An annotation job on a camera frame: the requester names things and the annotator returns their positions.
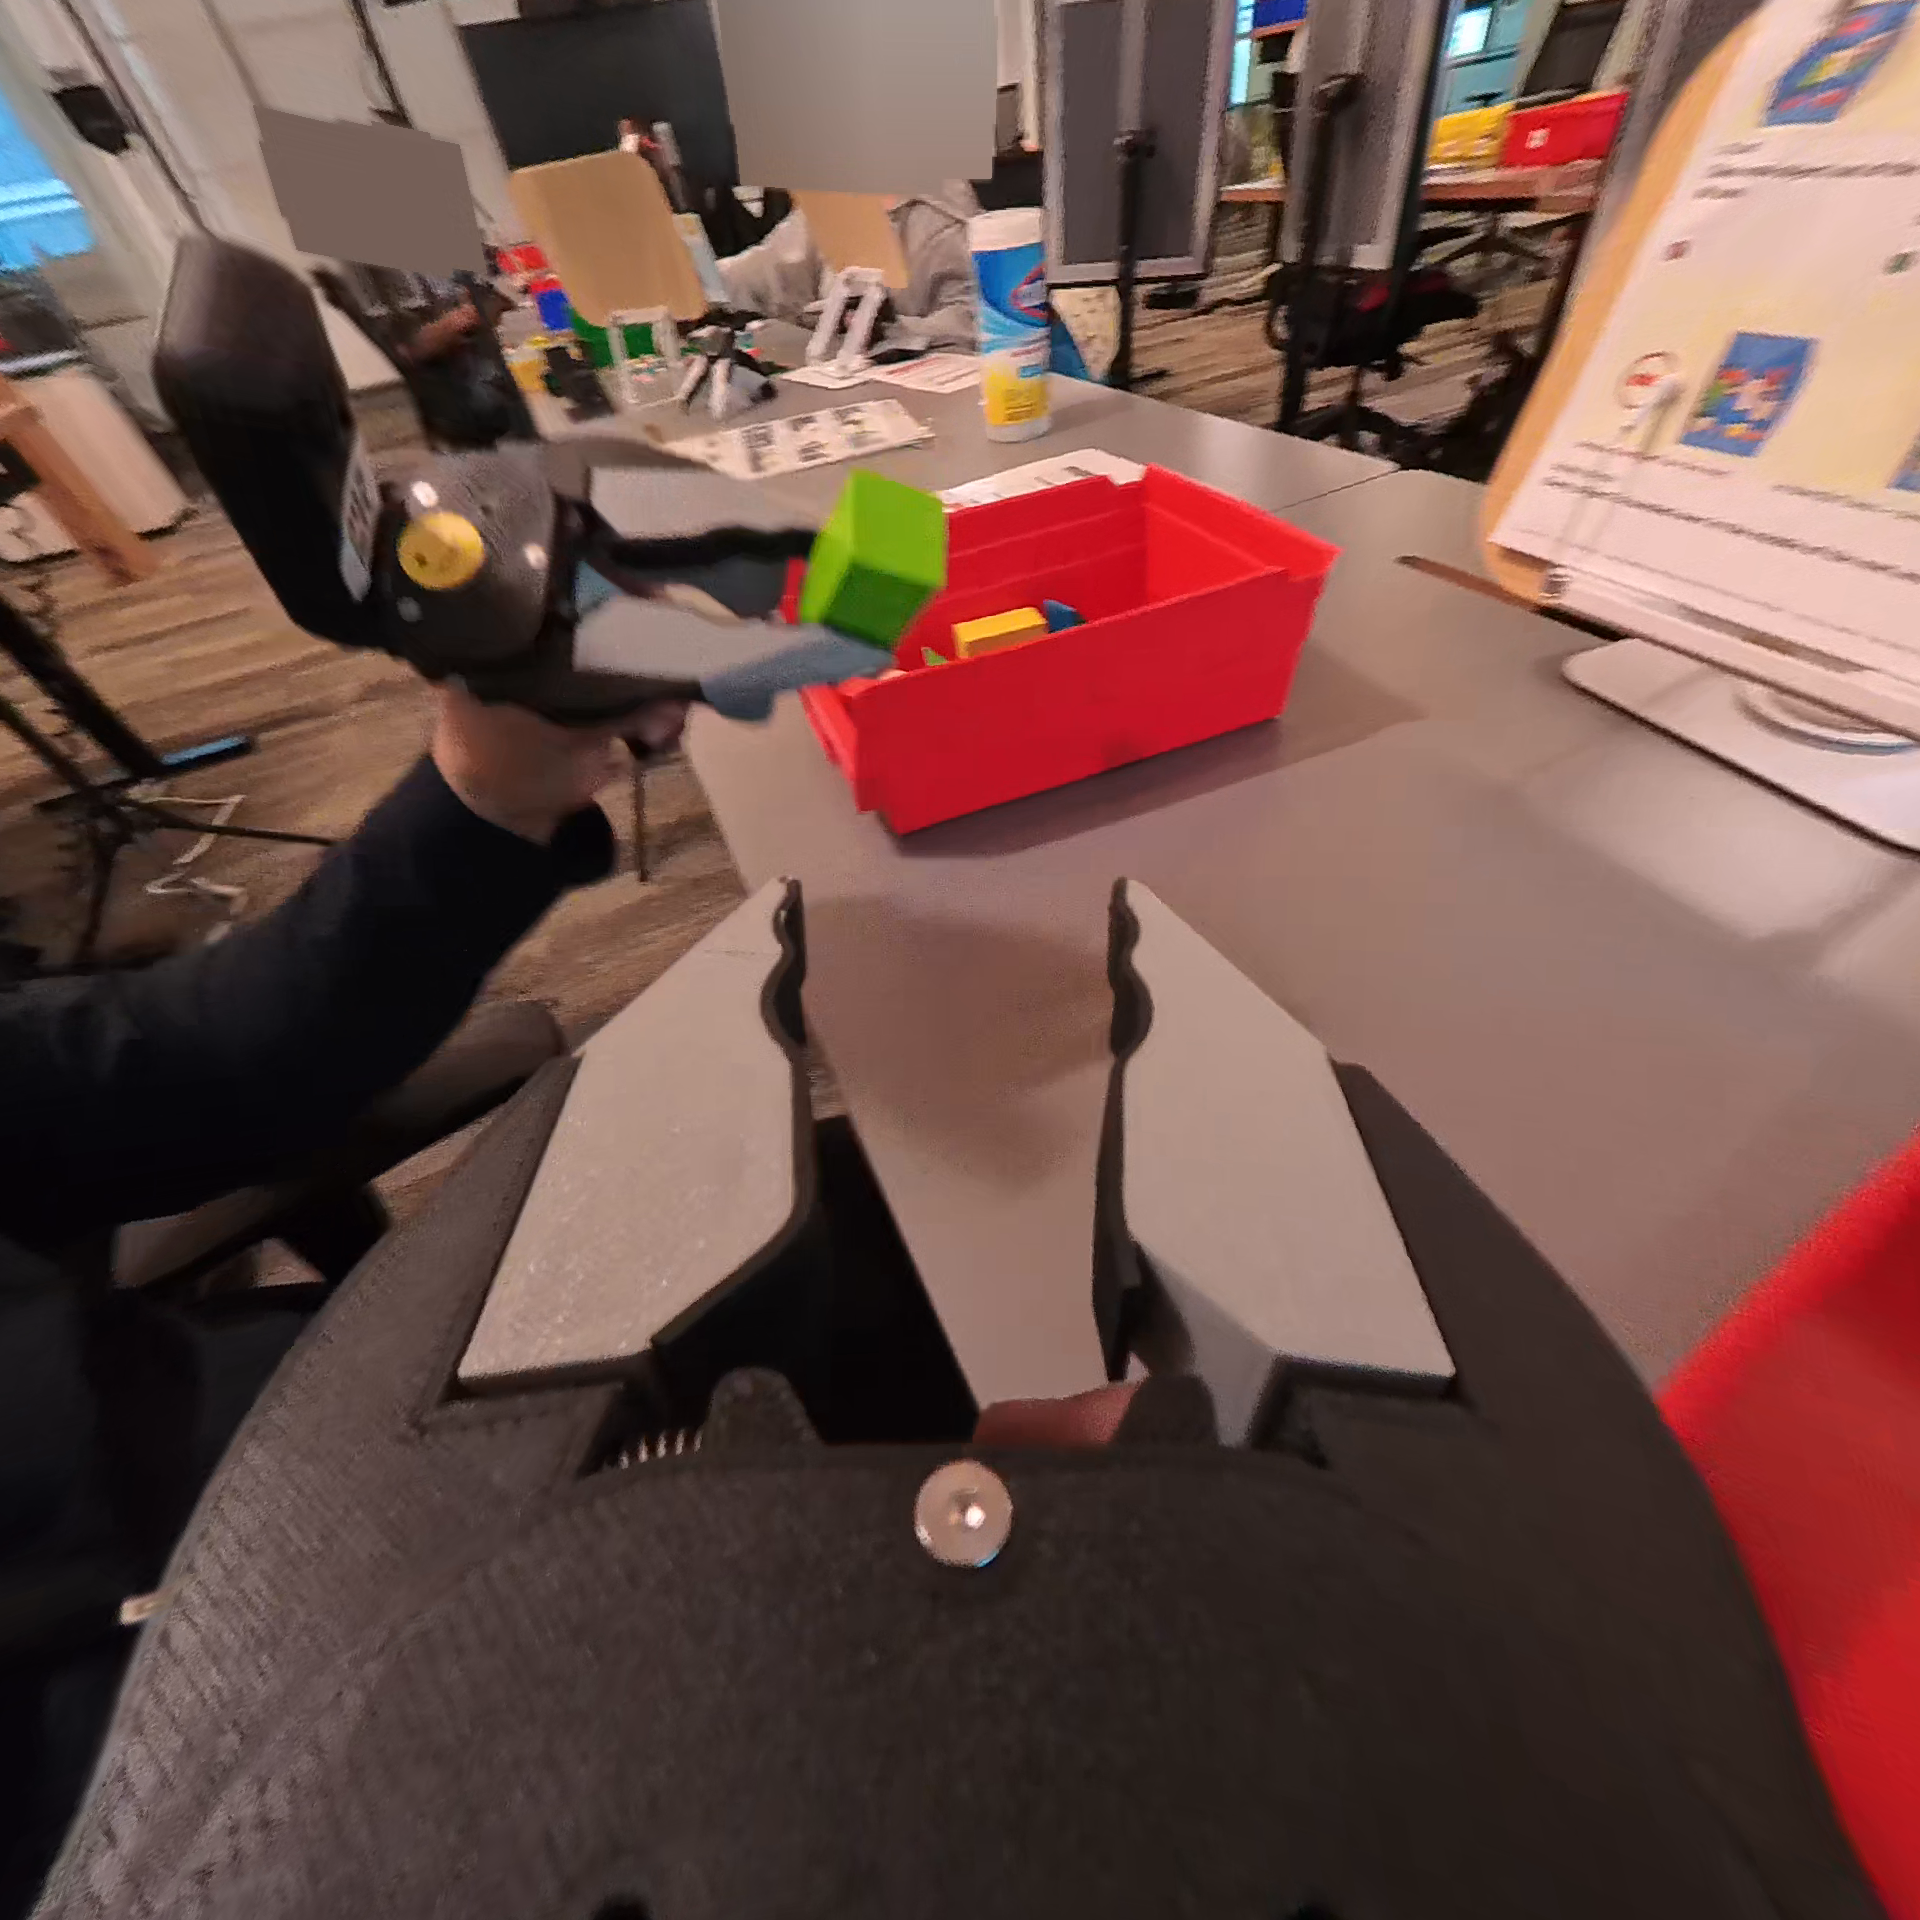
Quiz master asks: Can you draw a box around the printed paper sheet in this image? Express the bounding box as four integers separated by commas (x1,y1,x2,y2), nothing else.
936,444,1153,517
660,397,936,485
779,349,984,397

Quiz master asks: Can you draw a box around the person's left hand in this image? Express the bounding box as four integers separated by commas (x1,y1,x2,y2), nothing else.
432,693,692,847

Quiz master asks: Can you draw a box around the lime green wooden cube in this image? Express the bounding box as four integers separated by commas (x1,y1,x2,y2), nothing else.
797,468,951,652

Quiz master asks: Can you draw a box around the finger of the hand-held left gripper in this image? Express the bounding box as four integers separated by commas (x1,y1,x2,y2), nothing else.
583,462,827,589
573,589,898,729

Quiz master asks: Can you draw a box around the white wipes canister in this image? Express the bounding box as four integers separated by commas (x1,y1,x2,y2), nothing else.
963,206,1056,444

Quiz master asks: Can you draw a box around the red plastic bin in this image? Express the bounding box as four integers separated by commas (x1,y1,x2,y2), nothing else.
1656,1133,1920,1920
779,459,1343,841

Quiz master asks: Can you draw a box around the grey panel on black stand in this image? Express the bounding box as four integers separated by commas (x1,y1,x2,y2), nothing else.
1285,0,1452,439
1038,0,1241,397

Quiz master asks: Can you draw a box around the black monitor screen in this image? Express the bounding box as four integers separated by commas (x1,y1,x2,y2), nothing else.
455,0,739,198

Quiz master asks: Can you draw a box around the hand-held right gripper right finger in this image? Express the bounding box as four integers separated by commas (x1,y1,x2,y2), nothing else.
1092,877,1458,1448

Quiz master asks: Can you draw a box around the small white stand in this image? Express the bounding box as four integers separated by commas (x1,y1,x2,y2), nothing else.
802,264,889,379

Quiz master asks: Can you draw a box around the person's left forearm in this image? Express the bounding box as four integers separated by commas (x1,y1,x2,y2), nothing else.
0,756,619,1254

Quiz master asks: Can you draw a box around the wooden sign board with paper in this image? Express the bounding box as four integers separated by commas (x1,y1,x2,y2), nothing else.
1475,0,1920,854

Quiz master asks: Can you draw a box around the small red storage bin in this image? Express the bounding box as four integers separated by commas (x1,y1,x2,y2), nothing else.
1500,87,1631,173

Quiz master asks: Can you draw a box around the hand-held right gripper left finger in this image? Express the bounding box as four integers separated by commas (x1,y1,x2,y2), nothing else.
454,877,819,1391

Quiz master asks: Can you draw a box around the light wooden board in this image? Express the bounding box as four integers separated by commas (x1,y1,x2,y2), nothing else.
506,147,710,329

